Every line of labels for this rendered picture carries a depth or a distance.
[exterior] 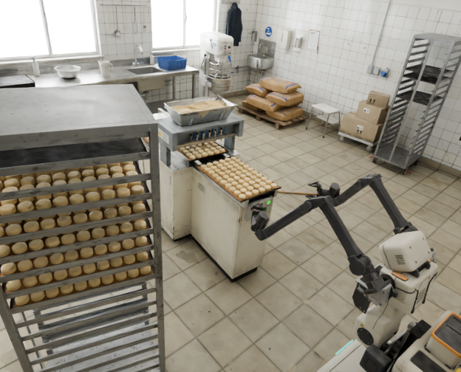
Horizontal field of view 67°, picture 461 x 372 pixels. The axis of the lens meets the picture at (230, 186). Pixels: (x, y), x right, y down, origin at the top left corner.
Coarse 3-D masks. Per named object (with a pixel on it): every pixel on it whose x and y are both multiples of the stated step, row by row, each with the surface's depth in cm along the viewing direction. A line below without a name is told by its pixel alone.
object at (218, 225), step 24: (192, 192) 311; (216, 192) 275; (192, 216) 324; (216, 216) 285; (240, 216) 258; (216, 240) 296; (240, 240) 272; (264, 240) 293; (216, 264) 315; (240, 264) 288
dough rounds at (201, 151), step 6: (198, 144) 318; (210, 144) 323; (216, 144) 321; (180, 150) 306; (186, 150) 305; (192, 150) 306; (198, 150) 309; (204, 150) 313; (210, 150) 314; (216, 150) 310; (222, 150) 311; (186, 156) 299; (192, 156) 295; (198, 156) 298; (204, 156) 302
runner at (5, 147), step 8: (96, 136) 117; (104, 136) 118; (112, 136) 119; (120, 136) 120; (128, 136) 121; (136, 136) 122; (144, 136) 124; (8, 144) 107; (16, 144) 108; (24, 144) 109; (32, 144) 110; (40, 144) 111; (48, 144) 112; (56, 144) 113; (64, 144) 114
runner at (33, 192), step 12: (96, 180) 125; (108, 180) 127; (120, 180) 129; (132, 180) 131; (144, 180) 133; (12, 192) 115; (24, 192) 116; (36, 192) 118; (48, 192) 120; (60, 192) 122
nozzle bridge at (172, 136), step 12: (168, 120) 292; (216, 120) 302; (228, 120) 304; (240, 120) 306; (168, 132) 275; (180, 132) 274; (192, 132) 292; (216, 132) 308; (228, 132) 315; (240, 132) 313; (168, 144) 280; (180, 144) 285; (192, 144) 291; (228, 144) 332; (168, 156) 292
